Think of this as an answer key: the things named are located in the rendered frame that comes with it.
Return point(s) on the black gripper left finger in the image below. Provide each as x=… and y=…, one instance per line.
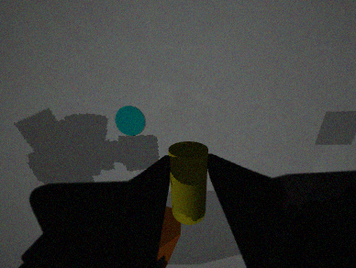
x=137, y=206

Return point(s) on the teal circle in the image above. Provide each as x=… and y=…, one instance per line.
x=129, y=120

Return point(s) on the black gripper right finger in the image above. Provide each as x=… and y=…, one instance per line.
x=260, y=210

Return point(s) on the yellow cylinder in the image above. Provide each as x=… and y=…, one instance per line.
x=188, y=162

